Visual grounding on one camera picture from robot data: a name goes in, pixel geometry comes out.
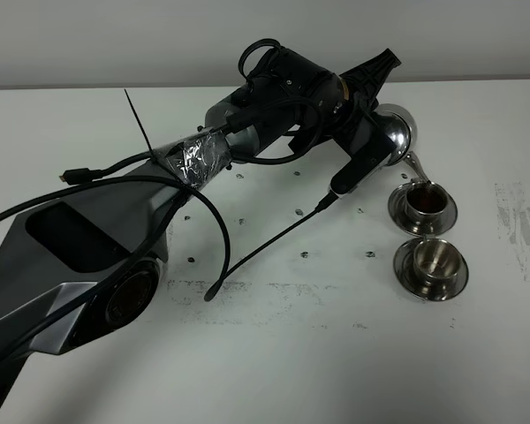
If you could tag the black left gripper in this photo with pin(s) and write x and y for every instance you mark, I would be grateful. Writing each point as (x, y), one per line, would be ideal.
(364, 83)

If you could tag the stainless steel teapot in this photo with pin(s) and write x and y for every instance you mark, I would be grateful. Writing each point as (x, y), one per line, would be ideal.
(400, 127)

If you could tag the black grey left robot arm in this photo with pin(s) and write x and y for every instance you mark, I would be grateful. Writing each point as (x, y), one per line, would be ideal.
(82, 262)

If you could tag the far stainless steel saucer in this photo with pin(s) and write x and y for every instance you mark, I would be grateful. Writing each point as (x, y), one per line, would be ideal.
(396, 209)

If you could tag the stainless steel saucer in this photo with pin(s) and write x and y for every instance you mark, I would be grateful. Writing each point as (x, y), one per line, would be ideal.
(422, 289)
(396, 209)

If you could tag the far stainless steel teacup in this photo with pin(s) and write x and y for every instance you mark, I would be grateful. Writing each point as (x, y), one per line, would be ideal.
(425, 201)

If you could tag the stainless steel teacup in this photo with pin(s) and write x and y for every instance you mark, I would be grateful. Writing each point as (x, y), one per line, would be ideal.
(425, 201)
(436, 260)

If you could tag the near stainless steel teacup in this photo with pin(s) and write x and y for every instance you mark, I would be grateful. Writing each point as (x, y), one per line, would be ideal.
(436, 260)

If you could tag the near stainless steel saucer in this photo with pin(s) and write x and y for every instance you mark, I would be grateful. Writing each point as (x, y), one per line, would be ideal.
(422, 289)

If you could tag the black zip tie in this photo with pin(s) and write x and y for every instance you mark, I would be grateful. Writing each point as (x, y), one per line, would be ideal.
(139, 121)

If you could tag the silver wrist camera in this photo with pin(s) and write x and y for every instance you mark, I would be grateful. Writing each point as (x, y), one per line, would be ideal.
(369, 149)

